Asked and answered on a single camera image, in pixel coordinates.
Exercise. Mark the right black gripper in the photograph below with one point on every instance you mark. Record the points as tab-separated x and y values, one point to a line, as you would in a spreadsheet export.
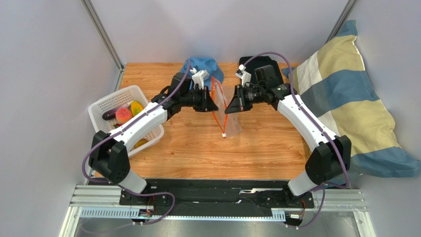
241	99

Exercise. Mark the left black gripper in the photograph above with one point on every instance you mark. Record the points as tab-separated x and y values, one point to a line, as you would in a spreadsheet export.
206	104

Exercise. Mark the clear orange-zip bag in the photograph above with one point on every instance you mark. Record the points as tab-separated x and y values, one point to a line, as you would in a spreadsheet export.
228	123

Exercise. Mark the pink peach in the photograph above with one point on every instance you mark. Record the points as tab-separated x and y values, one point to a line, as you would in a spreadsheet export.
123	115

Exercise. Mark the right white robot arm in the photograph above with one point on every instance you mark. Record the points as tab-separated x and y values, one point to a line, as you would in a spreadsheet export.
330	153

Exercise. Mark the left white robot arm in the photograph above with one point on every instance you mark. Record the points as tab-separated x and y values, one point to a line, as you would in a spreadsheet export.
109	153

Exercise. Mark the blue bucket hat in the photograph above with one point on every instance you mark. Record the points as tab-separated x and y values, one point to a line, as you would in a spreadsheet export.
208	64

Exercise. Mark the black folded cloth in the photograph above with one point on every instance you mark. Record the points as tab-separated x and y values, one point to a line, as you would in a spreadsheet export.
260	62

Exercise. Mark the yellow green mango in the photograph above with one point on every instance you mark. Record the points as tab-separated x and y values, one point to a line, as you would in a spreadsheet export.
135	108

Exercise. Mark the yellow brown passion fruit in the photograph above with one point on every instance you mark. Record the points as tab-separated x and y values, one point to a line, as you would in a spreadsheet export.
140	143

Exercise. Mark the white plastic basket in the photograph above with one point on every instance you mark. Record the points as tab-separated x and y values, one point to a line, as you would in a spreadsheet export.
122	97

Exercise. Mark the purple eggplant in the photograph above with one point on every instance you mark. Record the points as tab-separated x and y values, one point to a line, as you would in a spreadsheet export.
111	114

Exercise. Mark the blue yellow checked pillow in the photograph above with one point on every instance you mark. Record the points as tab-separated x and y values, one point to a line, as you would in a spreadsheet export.
334	85

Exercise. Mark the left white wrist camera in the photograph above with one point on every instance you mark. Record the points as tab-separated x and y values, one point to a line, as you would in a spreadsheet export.
198	78

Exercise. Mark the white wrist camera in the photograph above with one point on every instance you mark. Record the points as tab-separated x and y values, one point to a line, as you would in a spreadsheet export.
243	75
198	78

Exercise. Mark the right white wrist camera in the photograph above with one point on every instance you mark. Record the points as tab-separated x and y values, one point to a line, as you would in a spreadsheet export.
243	75

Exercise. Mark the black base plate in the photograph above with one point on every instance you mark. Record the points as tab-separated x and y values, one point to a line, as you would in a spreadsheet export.
218	198

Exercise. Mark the right aluminium corner post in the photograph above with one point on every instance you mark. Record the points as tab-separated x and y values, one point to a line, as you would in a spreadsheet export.
343	17

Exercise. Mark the aluminium corner post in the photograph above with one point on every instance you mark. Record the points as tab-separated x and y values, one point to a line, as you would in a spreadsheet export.
343	17
95	19

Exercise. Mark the left aluminium corner post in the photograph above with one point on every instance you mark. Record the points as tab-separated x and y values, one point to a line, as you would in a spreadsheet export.
95	19

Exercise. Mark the aluminium frame rail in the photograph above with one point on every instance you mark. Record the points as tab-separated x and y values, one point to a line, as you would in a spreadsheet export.
95	211

